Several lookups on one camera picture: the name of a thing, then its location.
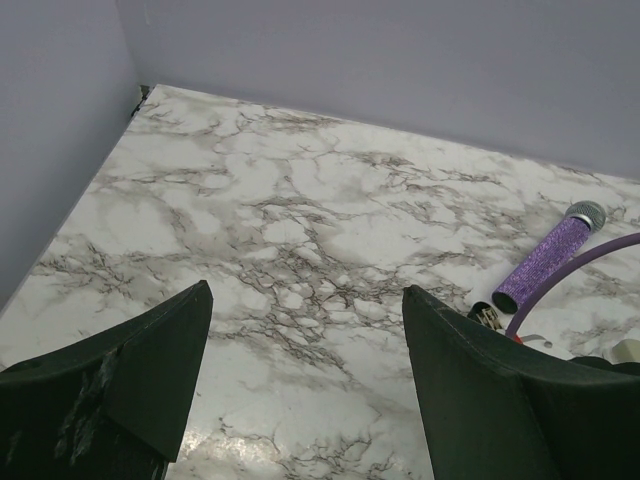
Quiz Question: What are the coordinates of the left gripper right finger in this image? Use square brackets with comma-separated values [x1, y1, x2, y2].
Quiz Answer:
[402, 286, 639, 479]

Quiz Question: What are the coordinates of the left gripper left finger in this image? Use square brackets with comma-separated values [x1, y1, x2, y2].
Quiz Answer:
[1, 280, 212, 479]

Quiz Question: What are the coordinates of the stapler metal base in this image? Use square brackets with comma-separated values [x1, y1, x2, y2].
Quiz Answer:
[467, 301, 502, 331]

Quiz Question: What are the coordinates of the purple glitter microphone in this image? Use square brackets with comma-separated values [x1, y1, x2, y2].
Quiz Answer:
[491, 200, 606, 314]

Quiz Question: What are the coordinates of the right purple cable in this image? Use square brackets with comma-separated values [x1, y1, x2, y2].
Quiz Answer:
[503, 231, 640, 344]

